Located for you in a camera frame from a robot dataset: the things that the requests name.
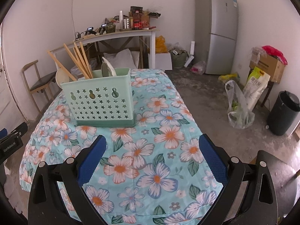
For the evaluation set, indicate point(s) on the clear plastic bag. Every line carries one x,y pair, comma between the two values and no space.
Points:
239,117

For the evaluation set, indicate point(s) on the white table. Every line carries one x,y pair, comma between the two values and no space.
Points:
153,49

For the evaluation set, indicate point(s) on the red plastic bag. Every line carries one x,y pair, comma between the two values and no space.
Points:
274,52

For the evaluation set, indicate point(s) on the grey refrigerator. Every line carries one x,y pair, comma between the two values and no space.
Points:
215,28

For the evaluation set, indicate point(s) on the green sack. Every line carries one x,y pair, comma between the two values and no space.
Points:
178,59

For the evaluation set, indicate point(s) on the white ladle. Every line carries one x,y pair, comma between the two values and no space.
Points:
60,79

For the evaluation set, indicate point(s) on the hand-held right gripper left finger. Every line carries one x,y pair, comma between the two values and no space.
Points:
92,159

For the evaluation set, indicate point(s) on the large yellow plastic bag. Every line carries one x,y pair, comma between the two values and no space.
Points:
161,44

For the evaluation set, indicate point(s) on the floral blue blanket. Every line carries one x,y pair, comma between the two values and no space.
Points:
150,150

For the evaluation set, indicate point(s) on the white plastic spoon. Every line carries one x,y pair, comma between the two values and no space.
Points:
112,69

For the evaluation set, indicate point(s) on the metal spoon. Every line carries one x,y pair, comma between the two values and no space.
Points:
106,70

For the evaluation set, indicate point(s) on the small yellow plastic bag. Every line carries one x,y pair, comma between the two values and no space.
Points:
228,77

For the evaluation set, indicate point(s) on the green plastic utensil basket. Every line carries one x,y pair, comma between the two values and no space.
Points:
105,79

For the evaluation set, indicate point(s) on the metal cups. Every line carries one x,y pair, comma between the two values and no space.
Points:
127,24

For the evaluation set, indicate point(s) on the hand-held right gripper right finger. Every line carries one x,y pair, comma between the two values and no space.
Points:
212,159

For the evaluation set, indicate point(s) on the glass jar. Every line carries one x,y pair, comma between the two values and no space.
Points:
110,28

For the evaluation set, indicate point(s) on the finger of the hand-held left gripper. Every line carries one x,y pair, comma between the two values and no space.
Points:
18,130
2,133

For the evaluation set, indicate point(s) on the black handheld device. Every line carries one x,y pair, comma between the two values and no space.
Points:
90,31
102,29

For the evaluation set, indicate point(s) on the slim white box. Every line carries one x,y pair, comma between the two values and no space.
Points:
191,49

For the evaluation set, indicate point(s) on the white cardboard box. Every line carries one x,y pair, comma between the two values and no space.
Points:
161,62

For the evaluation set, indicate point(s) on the wooden chair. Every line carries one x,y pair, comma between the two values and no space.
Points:
42,79

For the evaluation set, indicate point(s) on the cola bottle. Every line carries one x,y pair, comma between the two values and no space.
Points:
136,21

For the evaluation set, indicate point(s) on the black trash bin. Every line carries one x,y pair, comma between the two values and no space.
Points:
283,112

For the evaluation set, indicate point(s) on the pink plastic bag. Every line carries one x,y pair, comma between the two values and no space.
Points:
198,68

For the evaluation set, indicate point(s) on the brown cardboard box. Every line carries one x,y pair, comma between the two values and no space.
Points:
269,69

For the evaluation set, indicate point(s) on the white wooden door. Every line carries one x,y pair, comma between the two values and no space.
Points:
9,86

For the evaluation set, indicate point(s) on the white sacks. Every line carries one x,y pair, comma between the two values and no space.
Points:
119,58

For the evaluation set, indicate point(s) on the printed rice sack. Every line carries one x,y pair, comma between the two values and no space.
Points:
255,86

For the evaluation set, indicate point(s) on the open snack box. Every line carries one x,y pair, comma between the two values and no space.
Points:
148,21

